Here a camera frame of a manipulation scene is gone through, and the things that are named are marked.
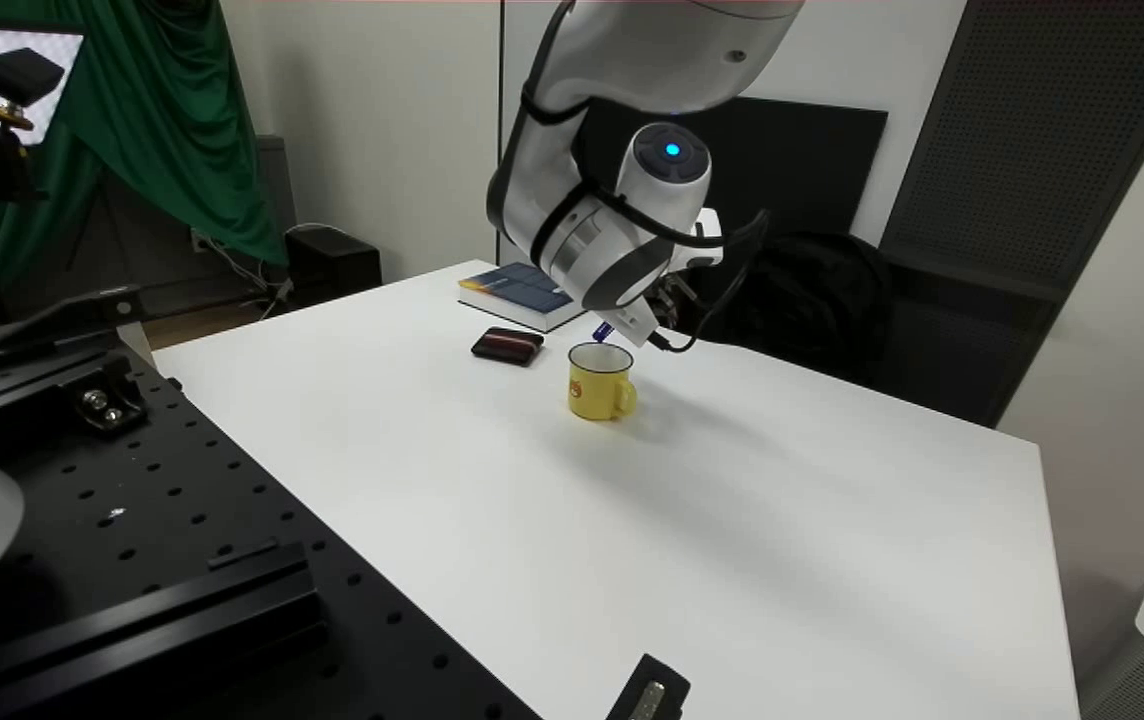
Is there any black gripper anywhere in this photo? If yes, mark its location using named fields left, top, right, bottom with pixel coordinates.
left=616, top=265, right=712, bottom=357

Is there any yellow enamel cup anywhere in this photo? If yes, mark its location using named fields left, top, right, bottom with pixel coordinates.
left=559, top=336, right=642, bottom=428

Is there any black office chair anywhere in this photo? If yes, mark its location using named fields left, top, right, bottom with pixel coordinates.
left=673, top=229, right=901, bottom=393

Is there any thick blue hardcover book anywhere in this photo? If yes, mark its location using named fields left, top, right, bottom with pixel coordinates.
left=452, top=258, right=587, bottom=341

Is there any small black box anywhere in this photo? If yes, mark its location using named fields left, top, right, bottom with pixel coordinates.
left=470, top=326, right=548, bottom=367

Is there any black flat panel screen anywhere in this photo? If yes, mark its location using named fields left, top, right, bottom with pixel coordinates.
left=567, top=93, right=894, bottom=259

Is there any black speaker box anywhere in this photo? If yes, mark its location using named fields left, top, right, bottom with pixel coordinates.
left=279, top=224, right=390, bottom=314

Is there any dark grey door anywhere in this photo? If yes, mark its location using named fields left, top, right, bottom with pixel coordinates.
left=849, top=0, right=1144, bottom=434

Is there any green curtain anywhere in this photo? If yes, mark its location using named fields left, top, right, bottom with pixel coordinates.
left=0, top=0, right=292, bottom=341

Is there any black perforated breadboard table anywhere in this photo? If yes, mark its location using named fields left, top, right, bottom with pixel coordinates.
left=0, top=321, right=552, bottom=720

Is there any black clamp bar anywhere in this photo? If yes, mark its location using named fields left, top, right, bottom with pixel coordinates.
left=0, top=281, right=153, bottom=376

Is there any black camera bracket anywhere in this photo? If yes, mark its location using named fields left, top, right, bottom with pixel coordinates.
left=602, top=650, right=695, bottom=720

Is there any small black metal mount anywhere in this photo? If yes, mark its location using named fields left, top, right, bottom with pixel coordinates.
left=67, top=367, right=155, bottom=441

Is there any black camera on tripod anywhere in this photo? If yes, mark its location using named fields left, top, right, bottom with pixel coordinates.
left=0, top=46, right=71, bottom=330

